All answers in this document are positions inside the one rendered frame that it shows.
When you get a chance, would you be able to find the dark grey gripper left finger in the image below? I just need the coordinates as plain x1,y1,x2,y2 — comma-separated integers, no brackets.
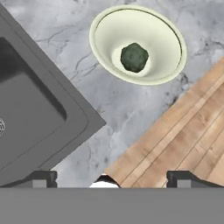
6,170,59,189

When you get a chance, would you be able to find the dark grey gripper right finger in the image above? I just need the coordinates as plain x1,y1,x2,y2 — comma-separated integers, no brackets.
165,170,224,189

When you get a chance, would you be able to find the dark grey sink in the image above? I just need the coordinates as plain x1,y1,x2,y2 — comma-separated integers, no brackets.
0,3,108,187

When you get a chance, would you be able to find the cream white bowl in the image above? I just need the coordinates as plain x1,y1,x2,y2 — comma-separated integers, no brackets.
88,4,188,87

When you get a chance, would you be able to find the white and black round object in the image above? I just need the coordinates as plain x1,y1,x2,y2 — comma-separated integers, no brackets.
88,173,121,189

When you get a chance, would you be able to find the dark green round vegetable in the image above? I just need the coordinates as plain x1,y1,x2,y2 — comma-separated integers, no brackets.
120,42,150,74

